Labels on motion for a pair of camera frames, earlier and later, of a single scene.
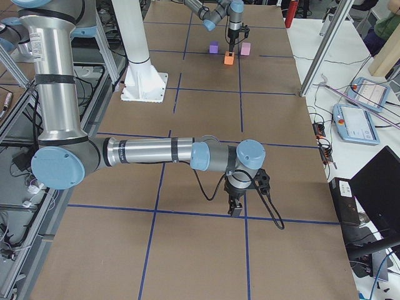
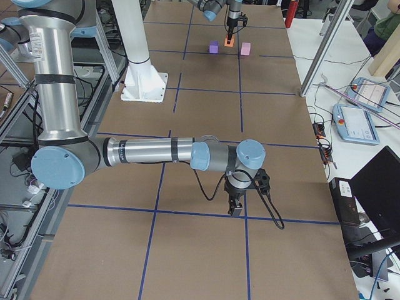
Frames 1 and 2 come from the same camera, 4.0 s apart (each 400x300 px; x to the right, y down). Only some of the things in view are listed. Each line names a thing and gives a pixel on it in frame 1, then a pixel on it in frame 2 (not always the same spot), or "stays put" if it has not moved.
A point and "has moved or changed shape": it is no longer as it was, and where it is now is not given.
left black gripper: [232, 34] -> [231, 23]
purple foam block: [214, 45] stays put
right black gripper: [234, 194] stays put
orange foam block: [229, 59] has moved or changed shape
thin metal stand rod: [358, 102] stays put
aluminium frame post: [325, 47] stays put
